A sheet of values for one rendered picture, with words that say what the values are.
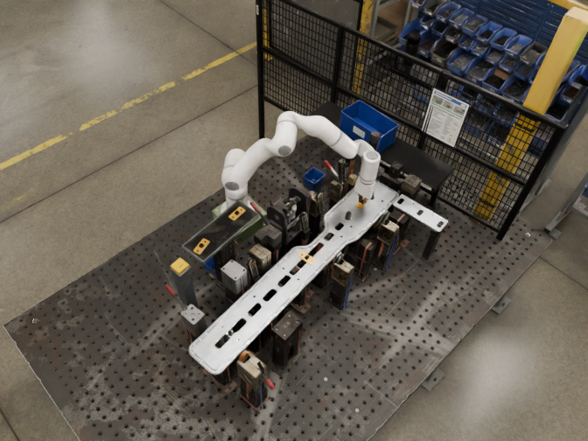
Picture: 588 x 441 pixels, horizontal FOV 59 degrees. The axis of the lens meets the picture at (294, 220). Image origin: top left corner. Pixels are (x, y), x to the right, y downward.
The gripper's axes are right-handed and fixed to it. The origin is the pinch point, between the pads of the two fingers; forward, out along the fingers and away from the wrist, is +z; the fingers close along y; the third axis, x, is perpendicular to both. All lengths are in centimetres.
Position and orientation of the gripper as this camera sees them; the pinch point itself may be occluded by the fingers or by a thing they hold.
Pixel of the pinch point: (362, 199)
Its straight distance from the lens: 275.7
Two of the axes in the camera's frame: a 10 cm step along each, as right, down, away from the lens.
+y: 7.7, 5.1, -3.9
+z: -0.3, 6.3, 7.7
